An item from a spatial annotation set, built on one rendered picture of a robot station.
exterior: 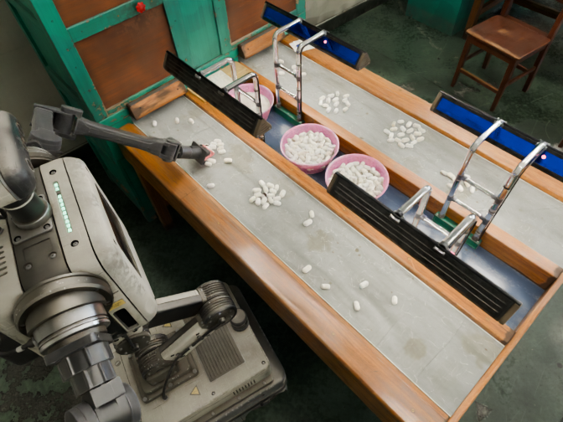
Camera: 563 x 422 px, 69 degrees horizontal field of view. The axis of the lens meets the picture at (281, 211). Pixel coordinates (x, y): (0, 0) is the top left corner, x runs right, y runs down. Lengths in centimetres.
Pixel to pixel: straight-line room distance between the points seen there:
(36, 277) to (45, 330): 10
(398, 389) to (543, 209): 95
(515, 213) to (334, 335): 89
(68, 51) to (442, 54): 299
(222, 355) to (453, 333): 85
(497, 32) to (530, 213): 185
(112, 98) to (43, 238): 129
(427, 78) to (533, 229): 210
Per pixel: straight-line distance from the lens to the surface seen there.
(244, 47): 236
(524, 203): 190
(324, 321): 141
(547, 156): 158
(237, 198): 173
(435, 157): 194
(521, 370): 240
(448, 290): 154
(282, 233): 161
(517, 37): 345
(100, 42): 198
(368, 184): 177
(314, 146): 190
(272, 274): 149
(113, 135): 166
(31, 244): 90
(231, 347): 171
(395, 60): 382
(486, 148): 202
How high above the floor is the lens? 208
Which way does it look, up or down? 54 degrees down
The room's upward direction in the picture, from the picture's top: 4 degrees counter-clockwise
